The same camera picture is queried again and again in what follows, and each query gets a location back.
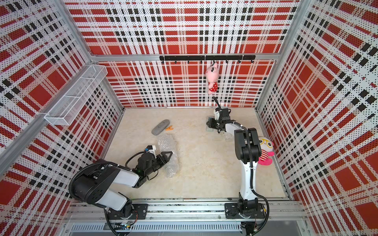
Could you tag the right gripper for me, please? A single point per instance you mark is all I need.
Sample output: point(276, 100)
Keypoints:
point(211, 123)

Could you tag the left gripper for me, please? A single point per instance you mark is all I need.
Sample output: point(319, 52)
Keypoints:
point(166, 160)

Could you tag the bubble wrap sheet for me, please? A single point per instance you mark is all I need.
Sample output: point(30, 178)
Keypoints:
point(229, 137)
point(167, 143)

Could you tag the grey tape dispenser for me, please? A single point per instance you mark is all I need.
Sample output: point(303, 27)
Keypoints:
point(209, 124)

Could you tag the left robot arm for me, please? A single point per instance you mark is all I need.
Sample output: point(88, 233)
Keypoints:
point(92, 184)

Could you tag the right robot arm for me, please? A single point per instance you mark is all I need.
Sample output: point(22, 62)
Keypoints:
point(248, 150)

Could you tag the pink hanging plush toy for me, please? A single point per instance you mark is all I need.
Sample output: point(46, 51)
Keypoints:
point(212, 76)

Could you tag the pink owl plush toy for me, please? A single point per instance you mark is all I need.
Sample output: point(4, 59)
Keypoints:
point(266, 151)

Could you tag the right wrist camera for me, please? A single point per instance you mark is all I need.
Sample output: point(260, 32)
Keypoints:
point(217, 113)

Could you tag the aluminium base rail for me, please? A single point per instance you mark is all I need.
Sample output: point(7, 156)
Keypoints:
point(206, 216)

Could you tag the black hook rail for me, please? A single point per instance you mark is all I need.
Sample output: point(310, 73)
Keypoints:
point(208, 58)

